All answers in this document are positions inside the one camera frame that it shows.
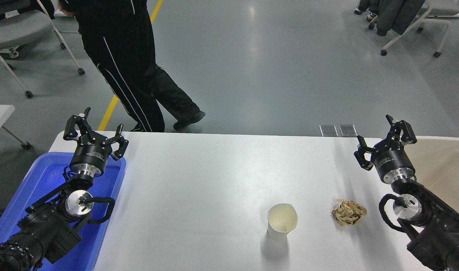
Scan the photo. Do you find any white paper cup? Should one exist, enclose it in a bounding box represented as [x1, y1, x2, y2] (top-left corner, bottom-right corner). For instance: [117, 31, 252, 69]
[267, 203, 298, 241]

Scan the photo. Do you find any white frame office chair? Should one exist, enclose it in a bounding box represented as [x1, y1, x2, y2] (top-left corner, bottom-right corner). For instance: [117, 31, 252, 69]
[368, 0, 459, 58]

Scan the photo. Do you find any grey office chair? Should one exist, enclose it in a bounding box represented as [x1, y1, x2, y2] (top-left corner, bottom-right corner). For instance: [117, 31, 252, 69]
[0, 0, 86, 99]

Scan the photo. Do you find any blue plastic tray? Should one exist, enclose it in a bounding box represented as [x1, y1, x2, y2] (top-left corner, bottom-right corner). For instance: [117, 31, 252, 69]
[0, 152, 127, 271]

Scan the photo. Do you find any large pale plastic bin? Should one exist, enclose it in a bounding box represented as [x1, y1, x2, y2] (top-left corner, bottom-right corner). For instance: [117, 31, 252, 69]
[402, 136, 459, 223]

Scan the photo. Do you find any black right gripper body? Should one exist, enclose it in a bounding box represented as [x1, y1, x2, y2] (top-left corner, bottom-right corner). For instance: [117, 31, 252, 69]
[372, 141, 415, 180]

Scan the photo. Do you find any person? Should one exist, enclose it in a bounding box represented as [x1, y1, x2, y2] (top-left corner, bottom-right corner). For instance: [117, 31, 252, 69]
[58, 0, 206, 133]
[354, 0, 378, 21]

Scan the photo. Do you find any dark jacket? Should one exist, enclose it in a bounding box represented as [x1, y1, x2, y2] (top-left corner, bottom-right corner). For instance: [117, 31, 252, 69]
[376, 0, 426, 37]

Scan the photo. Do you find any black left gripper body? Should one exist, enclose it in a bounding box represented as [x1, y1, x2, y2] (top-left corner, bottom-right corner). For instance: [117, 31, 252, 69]
[70, 136, 113, 169]

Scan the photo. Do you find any crumpled tan paper ball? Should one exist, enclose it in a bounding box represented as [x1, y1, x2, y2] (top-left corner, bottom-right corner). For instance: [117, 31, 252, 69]
[331, 199, 368, 227]

